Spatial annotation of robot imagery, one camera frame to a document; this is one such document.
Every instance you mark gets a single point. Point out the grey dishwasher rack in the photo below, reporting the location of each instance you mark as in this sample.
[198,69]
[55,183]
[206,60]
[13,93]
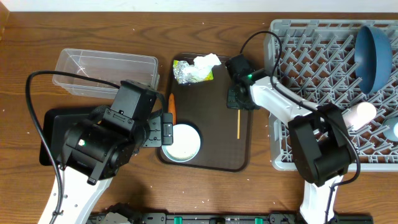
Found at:
[316,61]

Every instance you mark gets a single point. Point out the brown serving tray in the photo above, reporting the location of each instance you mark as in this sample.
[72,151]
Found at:
[203,106]

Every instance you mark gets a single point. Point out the light blue cup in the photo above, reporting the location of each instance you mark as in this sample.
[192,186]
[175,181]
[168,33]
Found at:
[392,132]

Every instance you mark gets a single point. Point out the pink cup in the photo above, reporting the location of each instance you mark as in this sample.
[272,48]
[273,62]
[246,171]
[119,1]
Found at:
[359,115]

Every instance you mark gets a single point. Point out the black bin lid tray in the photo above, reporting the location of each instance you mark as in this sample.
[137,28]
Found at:
[51,130]

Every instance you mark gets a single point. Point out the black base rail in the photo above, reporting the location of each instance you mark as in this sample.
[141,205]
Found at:
[123,213]

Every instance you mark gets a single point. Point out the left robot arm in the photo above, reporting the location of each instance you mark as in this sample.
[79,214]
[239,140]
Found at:
[74,197]

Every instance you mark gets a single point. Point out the small bowl with rice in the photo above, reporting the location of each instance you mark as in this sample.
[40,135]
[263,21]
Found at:
[186,144]

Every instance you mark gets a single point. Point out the clear plastic container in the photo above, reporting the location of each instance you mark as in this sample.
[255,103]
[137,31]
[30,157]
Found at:
[108,66]

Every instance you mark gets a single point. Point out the dark blue bowl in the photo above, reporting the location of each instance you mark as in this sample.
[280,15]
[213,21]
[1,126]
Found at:
[373,54]

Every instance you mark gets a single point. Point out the crumpled foil wrapper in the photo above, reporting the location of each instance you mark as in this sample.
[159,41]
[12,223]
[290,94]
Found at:
[183,73]

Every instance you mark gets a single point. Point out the crumpled white napkin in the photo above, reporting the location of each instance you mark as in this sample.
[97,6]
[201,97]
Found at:
[204,64]

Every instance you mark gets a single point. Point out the orange carrot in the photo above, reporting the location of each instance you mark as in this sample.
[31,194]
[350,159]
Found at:
[172,108]

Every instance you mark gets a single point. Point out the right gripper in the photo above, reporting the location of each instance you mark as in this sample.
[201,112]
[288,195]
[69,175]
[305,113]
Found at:
[234,97]

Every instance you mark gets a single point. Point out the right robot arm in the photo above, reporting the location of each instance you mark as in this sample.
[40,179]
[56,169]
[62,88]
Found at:
[319,140]

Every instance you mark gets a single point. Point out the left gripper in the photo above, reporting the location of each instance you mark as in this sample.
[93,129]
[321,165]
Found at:
[157,132]

